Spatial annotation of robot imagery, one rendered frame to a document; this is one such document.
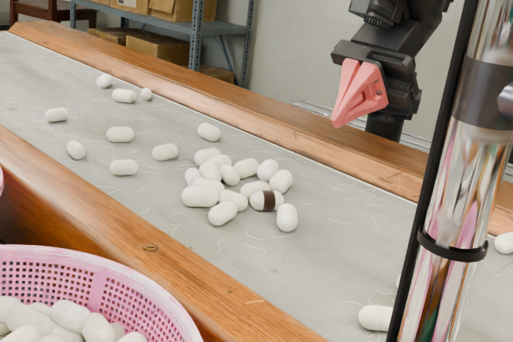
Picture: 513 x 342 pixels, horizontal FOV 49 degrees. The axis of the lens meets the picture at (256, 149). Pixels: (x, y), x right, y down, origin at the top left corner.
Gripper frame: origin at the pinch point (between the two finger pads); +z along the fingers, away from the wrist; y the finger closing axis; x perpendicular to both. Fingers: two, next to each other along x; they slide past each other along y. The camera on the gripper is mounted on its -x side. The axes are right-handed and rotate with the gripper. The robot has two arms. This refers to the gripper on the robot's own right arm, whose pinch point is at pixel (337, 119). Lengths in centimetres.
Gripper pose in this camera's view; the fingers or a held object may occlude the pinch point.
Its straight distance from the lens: 67.7
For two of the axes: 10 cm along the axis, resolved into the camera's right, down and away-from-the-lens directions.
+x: 3.6, 6.0, 7.1
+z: -6.0, 7.3, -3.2
